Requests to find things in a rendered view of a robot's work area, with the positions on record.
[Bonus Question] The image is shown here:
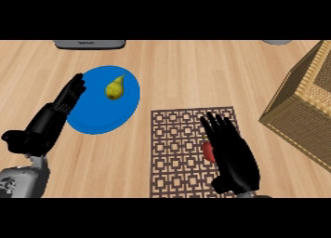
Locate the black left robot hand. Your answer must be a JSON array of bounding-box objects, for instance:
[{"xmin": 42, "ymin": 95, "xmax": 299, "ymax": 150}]
[{"xmin": 0, "ymin": 73, "xmax": 87, "ymax": 157}]

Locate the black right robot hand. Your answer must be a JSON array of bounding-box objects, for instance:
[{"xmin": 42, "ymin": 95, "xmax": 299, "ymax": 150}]
[{"xmin": 199, "ymin": 112, "xmax": 262, "ymax": 196}]

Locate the red bell pepper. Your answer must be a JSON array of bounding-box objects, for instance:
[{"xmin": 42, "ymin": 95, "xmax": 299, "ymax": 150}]
[{"xmin": 202, "ymin": 140, "xmax": 218, "ymax": 164}]

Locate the brown patterned placemat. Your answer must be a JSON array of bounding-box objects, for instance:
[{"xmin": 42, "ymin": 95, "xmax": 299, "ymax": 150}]
[{"xmin": 147, "ymin": 106, "xmax": 258, "ymax": 199}]

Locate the wicker basket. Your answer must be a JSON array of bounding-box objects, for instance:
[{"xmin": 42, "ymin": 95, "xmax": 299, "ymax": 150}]
[{"xmin": 258, "ymin": 40, "xmax": 331, "ymax": 180}]

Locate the blue round plate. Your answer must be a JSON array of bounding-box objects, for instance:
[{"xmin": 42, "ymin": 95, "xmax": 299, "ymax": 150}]
[{"xmin": 66, "ymin": 64, "xmax": 141, "ymax": 136}]

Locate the yellow-green pear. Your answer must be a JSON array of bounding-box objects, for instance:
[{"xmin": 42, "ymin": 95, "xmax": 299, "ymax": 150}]
[{"xmin": 104, "ymin": 73, "xmax": 126, "ymax": 101}]

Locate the dark grey appliance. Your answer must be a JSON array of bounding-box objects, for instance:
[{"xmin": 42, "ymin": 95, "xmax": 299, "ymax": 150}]
[{"xmin": 51, "ymin": 40, "xmax": 126, "ymax": 51}]

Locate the grey round object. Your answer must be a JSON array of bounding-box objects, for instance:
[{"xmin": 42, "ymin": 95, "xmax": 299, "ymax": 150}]
[{"xmin": 262, "ymin": 40, "xmax": 293, "ymax": 46}]

